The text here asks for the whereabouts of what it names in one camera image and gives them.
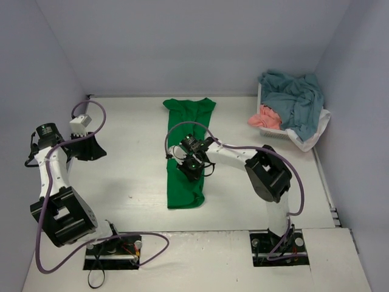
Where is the pink t shirt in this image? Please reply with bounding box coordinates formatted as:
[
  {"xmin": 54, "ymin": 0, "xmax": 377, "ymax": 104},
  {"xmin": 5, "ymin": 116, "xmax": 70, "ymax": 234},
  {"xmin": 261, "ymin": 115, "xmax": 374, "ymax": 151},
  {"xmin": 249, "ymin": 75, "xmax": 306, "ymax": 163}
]
[{"xmin": 247, "ymin": 105, "xmax": 282, "ymax": 130}]

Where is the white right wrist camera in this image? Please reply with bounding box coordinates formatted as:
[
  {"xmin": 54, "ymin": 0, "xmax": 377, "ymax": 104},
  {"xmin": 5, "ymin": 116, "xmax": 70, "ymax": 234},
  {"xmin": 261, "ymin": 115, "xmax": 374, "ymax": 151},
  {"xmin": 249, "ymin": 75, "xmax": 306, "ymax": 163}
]
[{"xmin": 168, "ymin": 145, "xmax": 187, "ymax": 162}]

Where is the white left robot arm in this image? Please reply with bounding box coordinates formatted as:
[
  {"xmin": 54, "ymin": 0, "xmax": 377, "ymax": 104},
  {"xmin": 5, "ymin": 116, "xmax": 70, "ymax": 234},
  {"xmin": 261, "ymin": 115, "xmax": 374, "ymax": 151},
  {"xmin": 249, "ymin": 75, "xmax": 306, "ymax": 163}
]
[{"xmin": 25, "ymin": 123, "xmax": 107, "ymax": 247}]

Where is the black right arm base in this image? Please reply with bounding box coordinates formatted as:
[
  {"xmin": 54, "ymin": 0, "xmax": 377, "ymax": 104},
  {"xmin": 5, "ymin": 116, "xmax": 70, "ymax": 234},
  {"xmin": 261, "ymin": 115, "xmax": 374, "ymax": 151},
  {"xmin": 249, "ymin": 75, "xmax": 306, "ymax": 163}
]
[{"xmin": 249, "ymin": 229, "xmax": 309, "ymax": 268}]

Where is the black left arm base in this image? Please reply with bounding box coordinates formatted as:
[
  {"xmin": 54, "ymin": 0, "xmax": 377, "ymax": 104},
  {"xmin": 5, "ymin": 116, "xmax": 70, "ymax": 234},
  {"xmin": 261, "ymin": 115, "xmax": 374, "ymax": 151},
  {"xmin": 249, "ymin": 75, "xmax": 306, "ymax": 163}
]
[{"xmin": 83, "ymin": 235, "xmax": 142, "ymax": 271}]

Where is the white laundry basket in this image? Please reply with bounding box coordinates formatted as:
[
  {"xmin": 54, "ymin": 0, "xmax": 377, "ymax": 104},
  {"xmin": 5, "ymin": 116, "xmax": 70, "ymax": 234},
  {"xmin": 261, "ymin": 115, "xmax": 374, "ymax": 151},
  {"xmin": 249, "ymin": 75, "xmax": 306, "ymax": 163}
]
[{"xmin": 257, "ymin": 83, "xmax": 292, "ymax": 141}]

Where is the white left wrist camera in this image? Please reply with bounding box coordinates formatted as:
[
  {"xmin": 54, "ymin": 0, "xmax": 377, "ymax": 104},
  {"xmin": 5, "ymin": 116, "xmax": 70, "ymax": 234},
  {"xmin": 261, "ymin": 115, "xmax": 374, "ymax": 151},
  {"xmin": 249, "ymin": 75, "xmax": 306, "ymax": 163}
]
[{"xmin": 69, "ymin": 114, "xmax": 92, "ymax": 137}]

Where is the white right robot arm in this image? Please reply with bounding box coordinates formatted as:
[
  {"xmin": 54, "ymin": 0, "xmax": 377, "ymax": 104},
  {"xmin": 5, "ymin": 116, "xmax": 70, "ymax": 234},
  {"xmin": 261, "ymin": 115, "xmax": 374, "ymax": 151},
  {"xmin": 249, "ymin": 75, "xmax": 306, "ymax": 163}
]
[{"xmin": 168, "ymin": 134, "xmax": 292, "ymax": 251}]

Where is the green t shirt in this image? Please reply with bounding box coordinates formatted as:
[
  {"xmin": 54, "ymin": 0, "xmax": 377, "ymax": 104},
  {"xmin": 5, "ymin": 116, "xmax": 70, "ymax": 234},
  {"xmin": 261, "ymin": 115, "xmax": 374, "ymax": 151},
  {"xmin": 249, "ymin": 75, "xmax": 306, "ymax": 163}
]
[{"xmin": 163, "ymin": 98, "xmax": 216, "ymax": 210}]

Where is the black loop cable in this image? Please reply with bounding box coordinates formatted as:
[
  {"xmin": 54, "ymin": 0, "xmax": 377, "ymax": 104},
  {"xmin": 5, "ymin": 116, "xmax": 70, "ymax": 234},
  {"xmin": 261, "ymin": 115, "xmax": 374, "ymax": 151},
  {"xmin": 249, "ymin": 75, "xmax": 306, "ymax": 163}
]
[{"xmin": 87, "ymin": 254, "xmax": 107, "ymax": 289}]

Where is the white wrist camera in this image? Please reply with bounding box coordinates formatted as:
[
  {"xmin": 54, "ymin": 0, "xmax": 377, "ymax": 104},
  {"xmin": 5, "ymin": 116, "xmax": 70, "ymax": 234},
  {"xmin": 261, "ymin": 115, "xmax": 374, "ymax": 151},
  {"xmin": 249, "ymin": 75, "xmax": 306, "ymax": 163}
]
[
  {"xmin": 168, "ymin": 145, "xmax": 187, "ymax": 162},
  {"xmin": 69, "ymin": 114, "xmax": 92, "ymax": 137}
]

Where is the grey-blue t shirt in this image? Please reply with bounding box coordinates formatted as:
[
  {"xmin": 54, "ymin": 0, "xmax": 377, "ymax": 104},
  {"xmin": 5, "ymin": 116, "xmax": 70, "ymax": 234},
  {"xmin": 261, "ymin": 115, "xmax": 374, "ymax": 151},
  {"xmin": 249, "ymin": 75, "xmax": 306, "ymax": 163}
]
[{"xmin": 258, "ymin": 70, "xmax": 325, "ymax": 142}]

